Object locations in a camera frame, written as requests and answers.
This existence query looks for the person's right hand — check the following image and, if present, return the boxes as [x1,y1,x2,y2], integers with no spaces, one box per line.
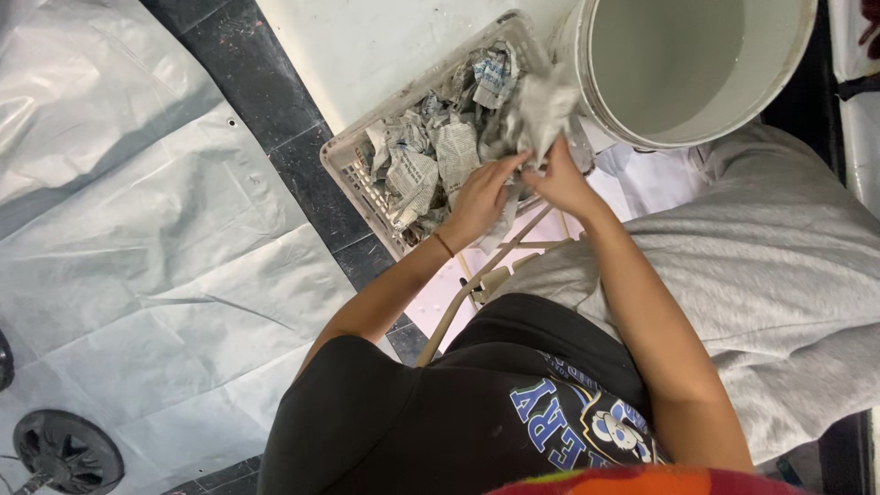
[520,134,610,225]

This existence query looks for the person's left hand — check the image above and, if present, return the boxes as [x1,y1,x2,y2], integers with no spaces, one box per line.
[440,151,534,253]

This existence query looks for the grey wet newspaper wad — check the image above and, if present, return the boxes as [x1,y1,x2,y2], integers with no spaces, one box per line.
[479,67,584,169]

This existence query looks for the heap of torn newspaper scraps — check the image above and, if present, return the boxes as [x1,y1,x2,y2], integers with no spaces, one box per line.
[364,40,551,245]

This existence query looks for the white crumpled plastic sheet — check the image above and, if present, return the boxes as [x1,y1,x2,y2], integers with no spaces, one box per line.
[590,122,712,222]

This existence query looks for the beige plastic lattice basket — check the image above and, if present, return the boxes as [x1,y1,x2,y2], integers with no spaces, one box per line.
[319,10,599,261]

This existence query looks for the white plastic bucket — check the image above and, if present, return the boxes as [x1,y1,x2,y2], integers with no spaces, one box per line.
[549,0,820,151]

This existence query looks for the grey sweatpants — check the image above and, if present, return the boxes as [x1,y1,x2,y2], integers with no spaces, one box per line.
[494,122,880,466]

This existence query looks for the black printed t-shirt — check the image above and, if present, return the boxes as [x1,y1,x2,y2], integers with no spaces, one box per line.
[257,293,673,495]

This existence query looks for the red orange patterned cloth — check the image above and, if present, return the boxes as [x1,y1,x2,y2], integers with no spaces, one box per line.
[487,463,814,495]

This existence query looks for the white plastic tarp sheet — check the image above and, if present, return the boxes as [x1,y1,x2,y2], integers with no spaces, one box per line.
[0,0,408,495]

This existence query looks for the black round fan base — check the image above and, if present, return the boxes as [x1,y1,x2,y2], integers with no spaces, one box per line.
[11,410,127,495]

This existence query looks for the black rounded object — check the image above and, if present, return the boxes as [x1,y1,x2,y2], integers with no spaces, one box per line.
[0,329,16,394]

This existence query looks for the beige metal folding chair frame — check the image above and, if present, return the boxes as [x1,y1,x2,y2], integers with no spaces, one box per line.
[415,205,587,369]

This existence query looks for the white furniture with black strap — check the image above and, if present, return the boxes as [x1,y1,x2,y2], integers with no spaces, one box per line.
[828,0,880,222]

